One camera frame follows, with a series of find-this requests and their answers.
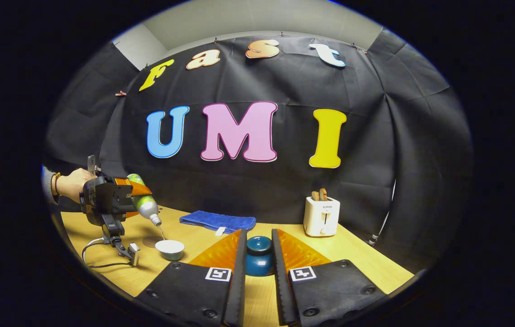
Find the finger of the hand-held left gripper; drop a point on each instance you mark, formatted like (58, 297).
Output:
(131, 214)
(132, 186)

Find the white toaster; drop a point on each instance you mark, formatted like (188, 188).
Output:
(321, 218)

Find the copper clip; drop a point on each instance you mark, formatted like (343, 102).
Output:
(120, 93)

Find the toast slice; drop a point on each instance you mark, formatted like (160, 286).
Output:
(315, 196)
(323, 194)

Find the teal teacup lid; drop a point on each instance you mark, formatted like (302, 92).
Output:
(258, 264)

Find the silver green water bottle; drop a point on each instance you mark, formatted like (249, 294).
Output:
(146, 204)

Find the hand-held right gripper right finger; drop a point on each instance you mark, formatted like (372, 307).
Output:
(282, 290)

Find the black backdrop cloth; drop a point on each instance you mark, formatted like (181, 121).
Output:
(262, 190)

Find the blue towel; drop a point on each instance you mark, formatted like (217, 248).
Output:
(216, 220)

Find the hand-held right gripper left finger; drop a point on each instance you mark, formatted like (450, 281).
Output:
(234, 290)

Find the white teacup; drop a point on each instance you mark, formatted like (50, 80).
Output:
(169, 250)

